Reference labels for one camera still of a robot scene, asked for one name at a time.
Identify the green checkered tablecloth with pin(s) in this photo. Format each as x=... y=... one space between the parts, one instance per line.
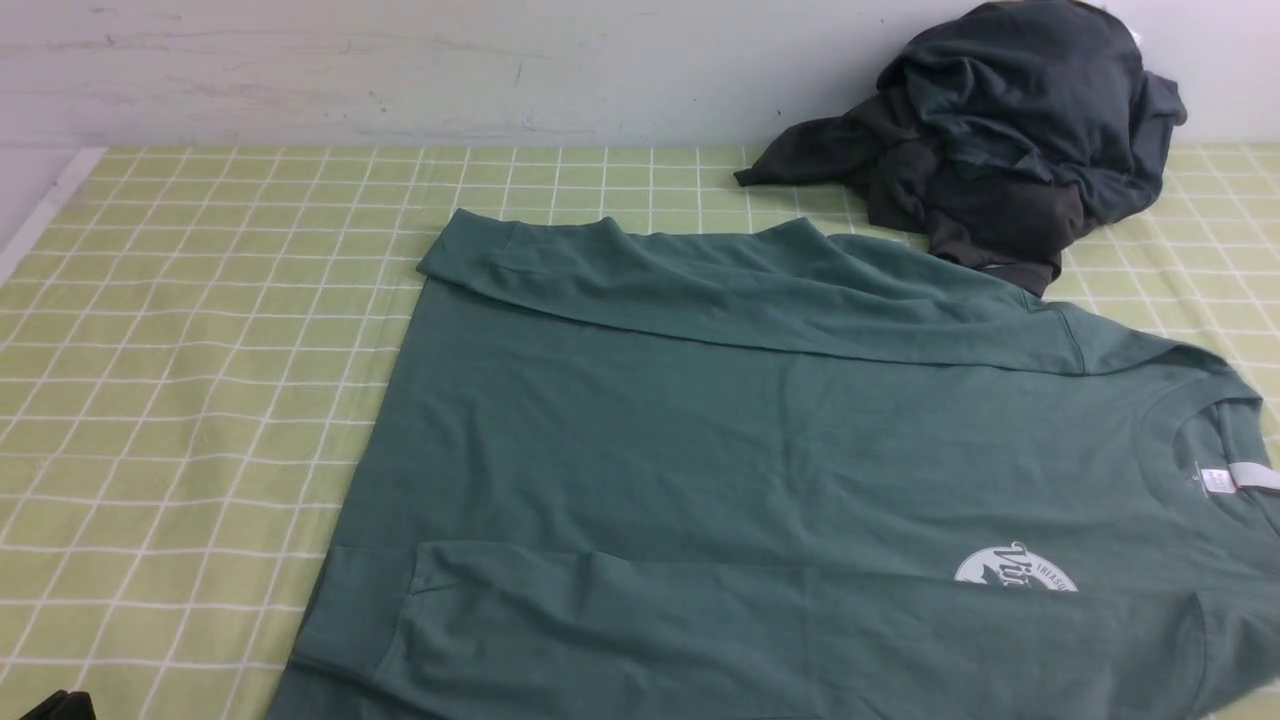
x=196 y=350

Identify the dark grey clothes pile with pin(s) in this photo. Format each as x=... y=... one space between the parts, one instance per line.
x=1003 y=137

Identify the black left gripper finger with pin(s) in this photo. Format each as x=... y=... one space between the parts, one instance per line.
x=63 y=705

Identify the green long-sleeve top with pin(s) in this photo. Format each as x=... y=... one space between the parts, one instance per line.
x=785 y=475

